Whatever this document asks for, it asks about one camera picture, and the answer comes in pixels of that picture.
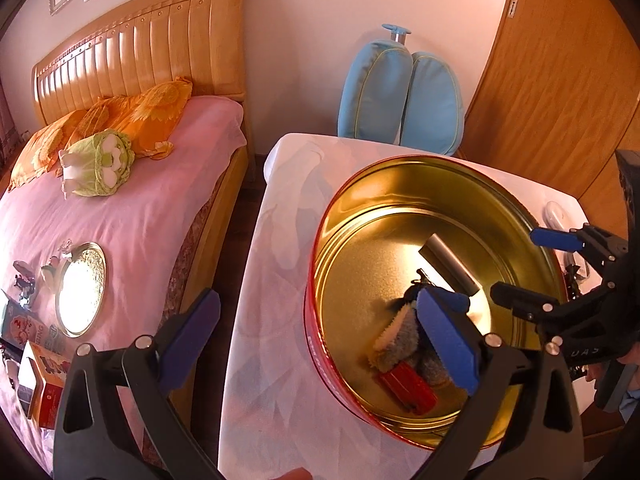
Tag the orange white box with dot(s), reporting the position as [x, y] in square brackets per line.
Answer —
[45, 385]

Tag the gold round tin lid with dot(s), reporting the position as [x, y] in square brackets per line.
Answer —
[80, 290]

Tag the purple patterned curtain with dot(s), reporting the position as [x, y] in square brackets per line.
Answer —
[6, 125]

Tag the blue padded chair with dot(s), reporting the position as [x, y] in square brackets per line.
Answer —
[375, 95]

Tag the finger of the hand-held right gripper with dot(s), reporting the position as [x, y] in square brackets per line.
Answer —
[522, 300]
[557, 239]

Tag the red round tin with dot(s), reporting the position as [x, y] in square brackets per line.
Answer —
[380, 240]

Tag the grey plush toy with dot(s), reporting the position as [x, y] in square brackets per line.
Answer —
[400, 335]

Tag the wooden bed headboard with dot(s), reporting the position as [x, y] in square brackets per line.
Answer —
[150, 35]

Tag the green cabbage plush toy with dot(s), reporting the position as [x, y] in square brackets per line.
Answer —
[100, 165]

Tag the pink bed sheet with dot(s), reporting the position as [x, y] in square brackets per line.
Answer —
[150, 200]

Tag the small dark figurine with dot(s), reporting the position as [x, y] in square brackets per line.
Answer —
[24, 282]

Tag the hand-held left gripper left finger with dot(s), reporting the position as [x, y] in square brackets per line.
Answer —
[192, 332]

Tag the black bow hair clip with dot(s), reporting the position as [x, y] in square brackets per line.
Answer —
[576, 280]

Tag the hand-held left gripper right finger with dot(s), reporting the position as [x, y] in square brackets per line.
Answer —
[447, 342]

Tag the wooden door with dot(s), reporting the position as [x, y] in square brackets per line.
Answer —
[550, 85]

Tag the silver tube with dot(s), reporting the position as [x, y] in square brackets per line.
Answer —
[445, 260]

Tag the orange floral pillow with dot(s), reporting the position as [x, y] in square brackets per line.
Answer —
[40, 145]
[145, 110]

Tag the person's right hand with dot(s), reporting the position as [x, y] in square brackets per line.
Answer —
[631, 361]

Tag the cartoon print box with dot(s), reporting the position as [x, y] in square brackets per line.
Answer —
[20, 325]

